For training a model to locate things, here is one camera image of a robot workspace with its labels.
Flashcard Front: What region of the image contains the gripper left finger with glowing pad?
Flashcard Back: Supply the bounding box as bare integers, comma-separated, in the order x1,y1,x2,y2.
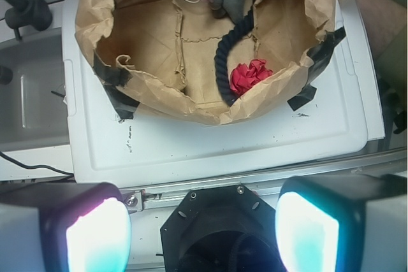
1,182,131,271

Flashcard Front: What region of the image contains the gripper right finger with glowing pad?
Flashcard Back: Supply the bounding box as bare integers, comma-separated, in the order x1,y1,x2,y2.
275,174,407,271

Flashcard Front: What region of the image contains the red paper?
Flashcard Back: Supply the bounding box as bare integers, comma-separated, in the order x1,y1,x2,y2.
230,59,273,97

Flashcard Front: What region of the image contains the white plastic bin lid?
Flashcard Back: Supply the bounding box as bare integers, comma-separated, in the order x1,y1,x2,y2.
62,0,384,187

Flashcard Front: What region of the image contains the black tape strip left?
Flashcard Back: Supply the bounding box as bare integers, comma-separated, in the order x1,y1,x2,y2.
92,52,140,120

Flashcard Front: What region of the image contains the black tape strip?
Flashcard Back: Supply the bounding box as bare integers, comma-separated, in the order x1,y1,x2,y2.
288,27,346,111
92,52,140,120

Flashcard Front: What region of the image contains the black tape strip right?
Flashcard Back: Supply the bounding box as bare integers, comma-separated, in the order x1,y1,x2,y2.
288,27,346,111

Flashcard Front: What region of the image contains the brown paper bag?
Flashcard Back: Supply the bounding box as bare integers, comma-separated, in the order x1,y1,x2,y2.
75,0,336,125

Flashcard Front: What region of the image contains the black clamp knob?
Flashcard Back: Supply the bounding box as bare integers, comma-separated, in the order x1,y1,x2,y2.
4,0,53,41

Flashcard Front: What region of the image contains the black cable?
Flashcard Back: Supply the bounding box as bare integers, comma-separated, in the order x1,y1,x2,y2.
0,150,75,178

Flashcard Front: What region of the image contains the black octagonal mount plate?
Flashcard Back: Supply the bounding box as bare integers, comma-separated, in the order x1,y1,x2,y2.
160,185,285,271

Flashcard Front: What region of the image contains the aluminium frame rail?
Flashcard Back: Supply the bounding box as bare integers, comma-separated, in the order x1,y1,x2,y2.
120,148,407,213

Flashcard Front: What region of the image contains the dark navy twisted rope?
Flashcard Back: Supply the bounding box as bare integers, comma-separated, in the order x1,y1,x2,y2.
214,0,281,106

